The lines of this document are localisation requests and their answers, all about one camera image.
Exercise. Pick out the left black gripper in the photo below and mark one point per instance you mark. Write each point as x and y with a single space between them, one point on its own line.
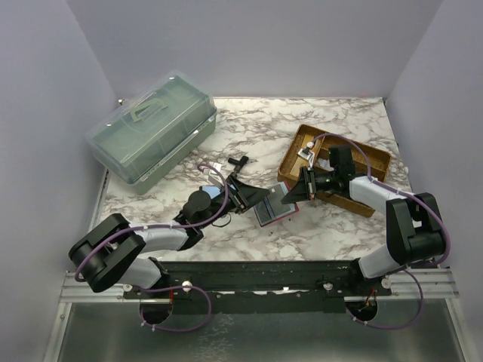
244 195

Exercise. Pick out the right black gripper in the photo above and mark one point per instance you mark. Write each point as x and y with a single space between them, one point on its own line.
306 189

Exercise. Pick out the red leather card holder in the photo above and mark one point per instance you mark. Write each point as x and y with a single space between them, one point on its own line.
271 209

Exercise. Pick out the black leather card holder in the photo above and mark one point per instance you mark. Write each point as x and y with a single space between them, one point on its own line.
216 193

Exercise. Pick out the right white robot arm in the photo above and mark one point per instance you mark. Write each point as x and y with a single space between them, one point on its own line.
414 229

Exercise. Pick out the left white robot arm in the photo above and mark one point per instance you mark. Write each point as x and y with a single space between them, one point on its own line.
117 252

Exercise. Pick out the black T-shaped tool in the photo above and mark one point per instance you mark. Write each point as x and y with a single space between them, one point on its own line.
238 164

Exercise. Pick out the woven bamboo organizer tray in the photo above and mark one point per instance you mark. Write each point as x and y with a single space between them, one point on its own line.
288 170

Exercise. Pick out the green plastic storage box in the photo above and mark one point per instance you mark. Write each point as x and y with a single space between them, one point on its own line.
148 135

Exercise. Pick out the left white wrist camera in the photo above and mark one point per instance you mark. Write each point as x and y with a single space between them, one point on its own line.
212 172

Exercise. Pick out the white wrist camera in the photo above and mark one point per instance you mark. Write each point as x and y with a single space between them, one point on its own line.
212 172
307 154

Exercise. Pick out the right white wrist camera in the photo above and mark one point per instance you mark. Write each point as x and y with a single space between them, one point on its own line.
307 154

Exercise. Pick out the aluminium extrusion rail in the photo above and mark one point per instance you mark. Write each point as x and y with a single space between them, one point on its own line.
299 279

